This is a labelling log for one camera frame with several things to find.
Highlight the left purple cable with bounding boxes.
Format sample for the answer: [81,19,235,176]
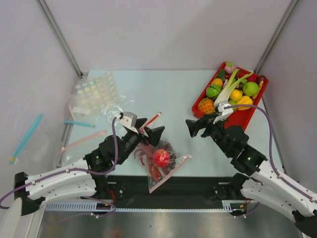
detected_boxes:
[0,115,123,219]

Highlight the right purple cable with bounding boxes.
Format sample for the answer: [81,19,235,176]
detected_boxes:
[224,104,317,203]

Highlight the red toy pepper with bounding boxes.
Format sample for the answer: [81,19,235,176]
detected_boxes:
[153,149,170,168]

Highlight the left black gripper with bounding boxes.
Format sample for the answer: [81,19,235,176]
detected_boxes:
[116,118,164,164]

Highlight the green toy apple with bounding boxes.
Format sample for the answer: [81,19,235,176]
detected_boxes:
[243,82,259,97]

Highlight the blue zipper clear bag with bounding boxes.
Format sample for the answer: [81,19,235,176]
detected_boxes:
[64,120,95,128]

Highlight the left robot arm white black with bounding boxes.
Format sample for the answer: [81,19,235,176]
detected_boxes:
[14,116,165,216]

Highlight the yellow toy bell pepper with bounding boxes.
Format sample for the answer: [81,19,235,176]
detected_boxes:
[237,95,253,111]

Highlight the purple toy grapes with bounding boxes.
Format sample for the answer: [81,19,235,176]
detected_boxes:
[158,140,176,175]

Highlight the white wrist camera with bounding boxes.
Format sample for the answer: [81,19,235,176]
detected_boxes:
[213,101,233,124]
[116,112,139,134]

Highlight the purple cable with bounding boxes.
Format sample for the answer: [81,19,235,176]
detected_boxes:
[224,104,317,203]
[0,115,123,219]

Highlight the orange toy pineapple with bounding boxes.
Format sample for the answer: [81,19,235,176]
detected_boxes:
[197,98,215,114]

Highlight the red toy lobster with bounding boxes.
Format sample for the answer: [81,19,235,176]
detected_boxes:
[134,144,162,182]

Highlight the yellow toy lemon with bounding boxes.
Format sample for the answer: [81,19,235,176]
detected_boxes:
[229,89,243,102]

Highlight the grey slotted cable duct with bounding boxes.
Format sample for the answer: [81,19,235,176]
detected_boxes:
[45,200,246,213]

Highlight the orange toy fruit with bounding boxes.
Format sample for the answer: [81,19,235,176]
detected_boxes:
[212,78,223,88]

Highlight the pink toy radish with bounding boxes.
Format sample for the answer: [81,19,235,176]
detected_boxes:
[224,62,238,74]

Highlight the light green toy pear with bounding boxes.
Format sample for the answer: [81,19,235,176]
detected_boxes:
[228,100,237,106]

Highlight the red dotted zip bag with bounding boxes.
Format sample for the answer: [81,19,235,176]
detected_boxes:
[134,139,192,193]

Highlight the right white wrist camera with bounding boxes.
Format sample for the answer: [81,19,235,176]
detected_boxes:
[213,101,233,124]

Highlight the white green toy celery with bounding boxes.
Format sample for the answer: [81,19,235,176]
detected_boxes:
[214,69,253,107]

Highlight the orange zipper clear bag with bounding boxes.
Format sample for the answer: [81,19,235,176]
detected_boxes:
[102,90,162,130]

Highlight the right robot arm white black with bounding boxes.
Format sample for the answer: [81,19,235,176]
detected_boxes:
[185,116,317,238]

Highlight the dark red toy plum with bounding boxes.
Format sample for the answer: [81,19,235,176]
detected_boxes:
[256,75,267,85]

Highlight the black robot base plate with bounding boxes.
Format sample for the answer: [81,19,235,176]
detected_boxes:
[92,176,245,210]

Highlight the red plastic tray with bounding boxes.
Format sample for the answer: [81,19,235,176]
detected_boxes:
[192,62,269,118]

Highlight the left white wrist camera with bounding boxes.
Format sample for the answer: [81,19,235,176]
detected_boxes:
[116,112,139,134]

